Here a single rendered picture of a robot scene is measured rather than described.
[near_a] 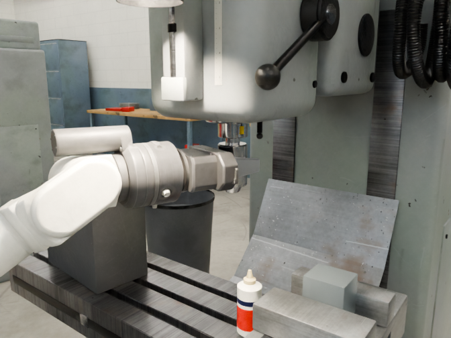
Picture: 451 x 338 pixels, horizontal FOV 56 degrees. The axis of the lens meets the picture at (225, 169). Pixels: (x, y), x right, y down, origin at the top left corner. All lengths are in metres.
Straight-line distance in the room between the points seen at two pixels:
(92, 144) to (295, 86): 0.29
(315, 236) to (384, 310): 0.38
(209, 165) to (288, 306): 0.22
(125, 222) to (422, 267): 0.62
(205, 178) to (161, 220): 1.99
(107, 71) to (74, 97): 0.74
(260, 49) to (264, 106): 0.07
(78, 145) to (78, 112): 7.44
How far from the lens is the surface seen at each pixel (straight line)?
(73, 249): 0.92
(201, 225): 2.61
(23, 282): 1.07
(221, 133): 0.64
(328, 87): 0.68
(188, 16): 0.55
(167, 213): 2.53
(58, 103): 7.93
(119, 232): 0.86
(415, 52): 0.73
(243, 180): 0.65
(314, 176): 1.01
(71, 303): 0.91
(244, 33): 0.53
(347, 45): 0.72
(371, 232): 0.95
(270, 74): 0.48
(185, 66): 0.54
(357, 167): 0.97
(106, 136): 0.56
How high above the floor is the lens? 1.37
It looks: 12 degrees down
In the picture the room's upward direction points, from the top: straight up
